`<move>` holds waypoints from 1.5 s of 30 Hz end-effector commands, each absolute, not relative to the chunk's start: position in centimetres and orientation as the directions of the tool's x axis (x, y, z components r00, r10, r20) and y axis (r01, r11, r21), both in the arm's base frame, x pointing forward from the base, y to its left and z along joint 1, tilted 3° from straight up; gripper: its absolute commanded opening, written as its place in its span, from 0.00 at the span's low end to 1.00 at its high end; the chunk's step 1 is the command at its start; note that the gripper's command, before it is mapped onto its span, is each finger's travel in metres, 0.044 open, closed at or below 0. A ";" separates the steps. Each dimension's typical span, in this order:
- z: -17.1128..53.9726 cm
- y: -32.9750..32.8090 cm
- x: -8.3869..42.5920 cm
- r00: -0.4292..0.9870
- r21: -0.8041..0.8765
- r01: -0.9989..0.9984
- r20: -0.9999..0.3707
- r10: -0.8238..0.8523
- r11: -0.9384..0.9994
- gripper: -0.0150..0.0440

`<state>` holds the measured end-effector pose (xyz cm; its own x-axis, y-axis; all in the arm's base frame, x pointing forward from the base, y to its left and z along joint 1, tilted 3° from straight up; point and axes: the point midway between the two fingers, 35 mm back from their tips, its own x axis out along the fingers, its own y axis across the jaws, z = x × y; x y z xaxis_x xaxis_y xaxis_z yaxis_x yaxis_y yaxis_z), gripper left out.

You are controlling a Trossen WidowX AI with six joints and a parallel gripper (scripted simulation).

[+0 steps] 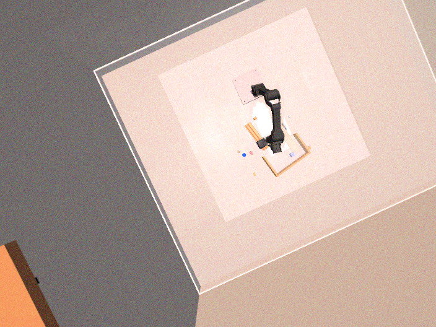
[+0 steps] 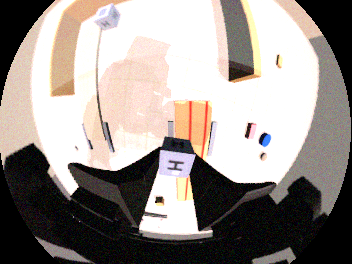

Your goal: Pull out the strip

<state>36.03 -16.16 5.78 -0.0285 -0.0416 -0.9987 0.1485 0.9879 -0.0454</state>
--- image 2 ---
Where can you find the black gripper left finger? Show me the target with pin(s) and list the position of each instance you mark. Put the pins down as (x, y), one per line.
(129, 187)

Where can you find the small blue block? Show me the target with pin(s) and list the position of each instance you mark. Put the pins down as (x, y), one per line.
(264, 139)

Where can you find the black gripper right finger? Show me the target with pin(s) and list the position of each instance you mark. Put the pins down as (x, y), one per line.
(215, 195)

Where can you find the tan cube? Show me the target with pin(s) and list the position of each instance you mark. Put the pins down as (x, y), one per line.
(159, 201)

